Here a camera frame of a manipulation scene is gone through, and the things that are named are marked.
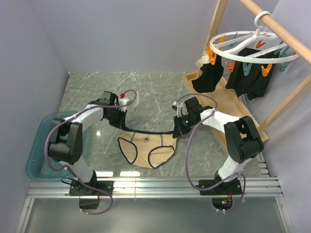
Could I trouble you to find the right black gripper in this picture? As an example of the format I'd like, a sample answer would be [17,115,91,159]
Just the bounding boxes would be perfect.
[173,114,198,138]

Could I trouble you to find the beige underwear navy trim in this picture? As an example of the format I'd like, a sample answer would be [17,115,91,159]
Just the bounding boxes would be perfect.
[118,130,177,169]

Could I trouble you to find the orange clothes peg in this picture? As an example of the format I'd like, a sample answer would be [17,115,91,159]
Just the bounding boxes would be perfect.
[207,46,217,65]
[225,60,235,73]

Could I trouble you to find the white round clip hanger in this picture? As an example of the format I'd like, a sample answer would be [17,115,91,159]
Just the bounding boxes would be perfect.
[209,11,299,64]

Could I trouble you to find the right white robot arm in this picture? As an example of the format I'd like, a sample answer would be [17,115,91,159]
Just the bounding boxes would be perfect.
[172,93,264,194]

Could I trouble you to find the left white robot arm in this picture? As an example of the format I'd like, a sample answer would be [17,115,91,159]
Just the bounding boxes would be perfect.
[44,91,133,197]

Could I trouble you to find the black underwear white waistband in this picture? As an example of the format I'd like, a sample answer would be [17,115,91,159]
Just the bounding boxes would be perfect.
[191,55,224,93]

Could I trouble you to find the black striped boxer shorts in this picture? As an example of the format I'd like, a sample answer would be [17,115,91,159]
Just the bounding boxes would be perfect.
[225,61,276,100]

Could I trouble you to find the teal plastic basin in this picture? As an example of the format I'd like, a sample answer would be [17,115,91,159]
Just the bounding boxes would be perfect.
[26,111,75,181]

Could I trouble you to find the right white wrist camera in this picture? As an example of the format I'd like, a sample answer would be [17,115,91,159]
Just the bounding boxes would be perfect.
[172,101,188,117]

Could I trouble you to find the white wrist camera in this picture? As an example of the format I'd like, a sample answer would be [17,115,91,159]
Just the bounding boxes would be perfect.
[119,93,130,107]
[172,101,188,117]

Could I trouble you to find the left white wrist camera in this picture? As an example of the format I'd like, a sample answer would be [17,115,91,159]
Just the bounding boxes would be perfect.
[119,93,130,107]

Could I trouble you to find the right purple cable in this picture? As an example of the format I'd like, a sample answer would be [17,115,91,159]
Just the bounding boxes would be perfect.
[174,94,246,212]

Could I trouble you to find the purple cable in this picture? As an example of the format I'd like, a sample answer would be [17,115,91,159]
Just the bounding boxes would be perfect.
[174,94,246,212]
[44,89,138,215]

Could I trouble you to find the wooden drying rack frame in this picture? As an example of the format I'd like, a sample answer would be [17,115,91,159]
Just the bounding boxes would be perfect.
[183,0,311,142]

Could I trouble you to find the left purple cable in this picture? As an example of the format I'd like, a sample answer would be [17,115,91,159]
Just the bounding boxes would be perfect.
[44,89,138,215]

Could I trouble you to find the aluminium mounting rail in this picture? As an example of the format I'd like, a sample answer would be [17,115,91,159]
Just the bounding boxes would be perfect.
[16,177,294,233]

